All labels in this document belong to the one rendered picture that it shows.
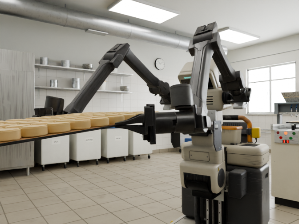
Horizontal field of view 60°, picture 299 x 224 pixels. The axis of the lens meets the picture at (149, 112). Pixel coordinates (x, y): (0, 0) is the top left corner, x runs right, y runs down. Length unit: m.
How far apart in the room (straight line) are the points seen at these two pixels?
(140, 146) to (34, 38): 3.14
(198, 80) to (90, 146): 4.57
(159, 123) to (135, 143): 5.14
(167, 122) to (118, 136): 4.90
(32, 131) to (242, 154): 1.36
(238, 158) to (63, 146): 3.90
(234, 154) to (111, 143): 4.03
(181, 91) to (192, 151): 0.87
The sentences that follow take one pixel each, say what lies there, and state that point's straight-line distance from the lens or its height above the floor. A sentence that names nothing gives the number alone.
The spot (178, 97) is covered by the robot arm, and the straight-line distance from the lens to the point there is 0.68.
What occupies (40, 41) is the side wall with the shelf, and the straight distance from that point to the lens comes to 5.85.
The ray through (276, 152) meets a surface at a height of 0.59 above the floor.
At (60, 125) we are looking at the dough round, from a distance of 0.57.
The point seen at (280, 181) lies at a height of 0.27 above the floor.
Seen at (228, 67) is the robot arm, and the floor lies 1.22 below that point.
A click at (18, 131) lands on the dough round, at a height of 0.98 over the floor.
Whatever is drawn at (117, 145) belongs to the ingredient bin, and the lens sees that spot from 5.56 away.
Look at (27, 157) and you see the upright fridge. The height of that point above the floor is 0.32.
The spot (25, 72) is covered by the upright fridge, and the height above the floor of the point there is 1.70.
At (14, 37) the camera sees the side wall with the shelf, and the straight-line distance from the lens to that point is 5.77.
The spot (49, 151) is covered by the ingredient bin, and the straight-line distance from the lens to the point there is 5.05.
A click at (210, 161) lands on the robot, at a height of 0.75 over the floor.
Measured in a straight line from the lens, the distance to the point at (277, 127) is 3.36.
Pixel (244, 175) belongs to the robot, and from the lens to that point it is 1.61.
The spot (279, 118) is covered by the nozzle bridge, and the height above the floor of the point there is 0.96.
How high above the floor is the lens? 1.00
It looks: 1 degrees up
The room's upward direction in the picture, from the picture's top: straight up
